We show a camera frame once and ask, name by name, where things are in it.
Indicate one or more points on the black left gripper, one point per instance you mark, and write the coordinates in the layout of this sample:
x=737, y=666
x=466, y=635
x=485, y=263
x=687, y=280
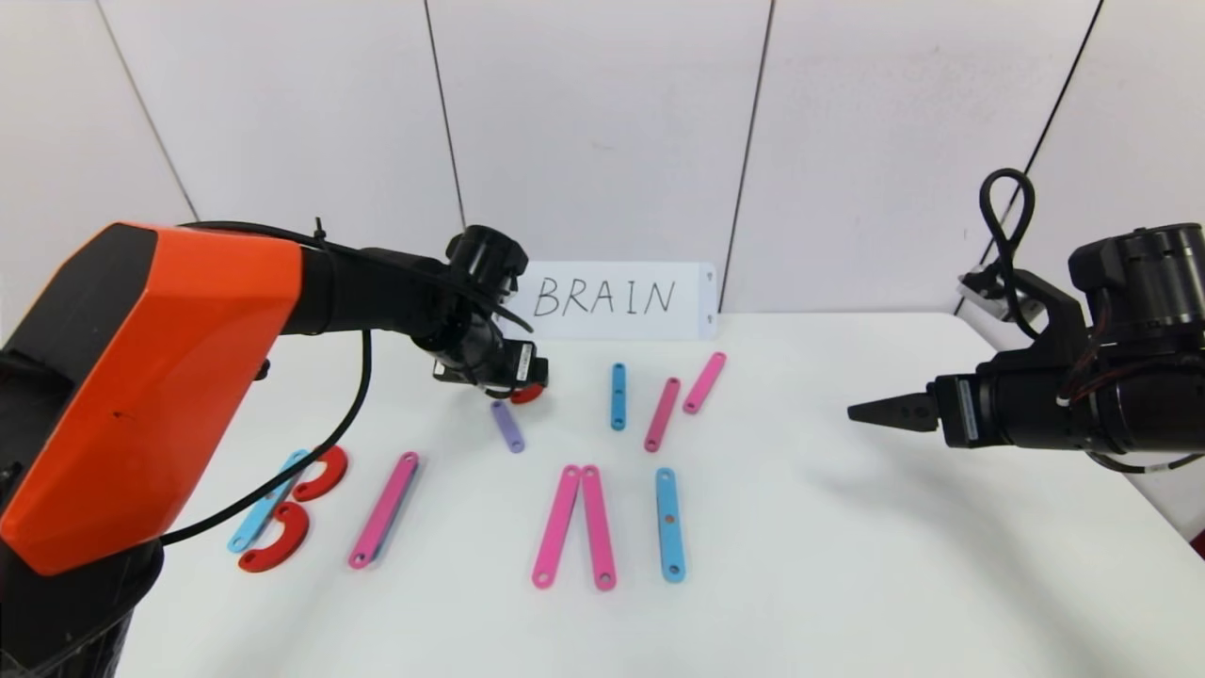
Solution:
x=516, y=366

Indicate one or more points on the large red curved piece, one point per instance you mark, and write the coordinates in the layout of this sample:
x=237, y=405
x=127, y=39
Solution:
x=287, y=549
x=332, y=468

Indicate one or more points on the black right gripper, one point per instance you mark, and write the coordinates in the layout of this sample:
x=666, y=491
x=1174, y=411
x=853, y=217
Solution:
x=962, y=411

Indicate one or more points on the short blue bar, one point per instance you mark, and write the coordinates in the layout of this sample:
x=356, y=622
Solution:
x=618, y=395

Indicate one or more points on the long light blue bar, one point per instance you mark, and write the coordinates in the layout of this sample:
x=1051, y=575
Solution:
x=670, y=546
x=247, y=532

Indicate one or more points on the black right camera bracket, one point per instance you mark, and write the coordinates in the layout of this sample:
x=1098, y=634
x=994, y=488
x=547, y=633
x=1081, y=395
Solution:
x=1059, y=311

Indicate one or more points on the black and orange left arm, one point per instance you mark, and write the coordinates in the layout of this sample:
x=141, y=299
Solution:
x=141, y=377

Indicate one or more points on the short purple bar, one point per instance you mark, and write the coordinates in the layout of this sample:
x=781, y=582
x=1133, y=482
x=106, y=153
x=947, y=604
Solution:
x=509, y=429

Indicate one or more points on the white BRAIN sign card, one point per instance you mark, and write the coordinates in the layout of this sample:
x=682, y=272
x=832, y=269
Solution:
x=602, y=325

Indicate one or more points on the small red curved piece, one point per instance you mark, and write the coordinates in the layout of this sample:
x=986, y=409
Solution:
x=532, y=396

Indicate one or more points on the short pink bar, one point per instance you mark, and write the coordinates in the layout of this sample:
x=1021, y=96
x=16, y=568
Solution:
x=704, y=383

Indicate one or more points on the long deep pink bar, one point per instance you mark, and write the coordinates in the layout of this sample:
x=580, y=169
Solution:
x=599, y=529
x=663, y=414

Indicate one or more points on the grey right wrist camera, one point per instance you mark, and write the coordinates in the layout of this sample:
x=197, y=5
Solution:
x=979, y=285

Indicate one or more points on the long light pink bar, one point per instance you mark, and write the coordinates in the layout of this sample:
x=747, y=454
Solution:
x=383, y=511
x=557, y=527

